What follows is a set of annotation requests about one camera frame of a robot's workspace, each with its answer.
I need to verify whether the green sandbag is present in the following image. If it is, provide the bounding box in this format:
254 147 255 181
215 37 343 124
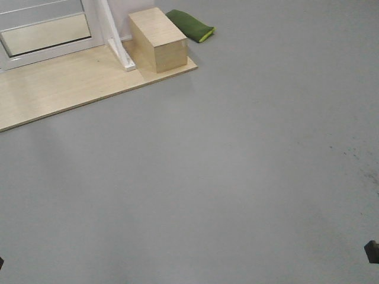
165 9 216 43

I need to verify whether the white diagonal support brace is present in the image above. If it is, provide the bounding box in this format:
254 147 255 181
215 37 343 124
97 0 136 72

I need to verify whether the white framed transparent sliding door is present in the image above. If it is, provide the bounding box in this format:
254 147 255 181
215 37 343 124
1 0 104 72

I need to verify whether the light wooden floor platform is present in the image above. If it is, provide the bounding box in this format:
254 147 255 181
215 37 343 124
1 40 198 131

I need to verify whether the light wooden box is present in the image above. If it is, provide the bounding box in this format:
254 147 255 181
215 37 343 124
129 7 188 73

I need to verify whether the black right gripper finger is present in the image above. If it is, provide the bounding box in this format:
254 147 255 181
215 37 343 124
364 240 379 264

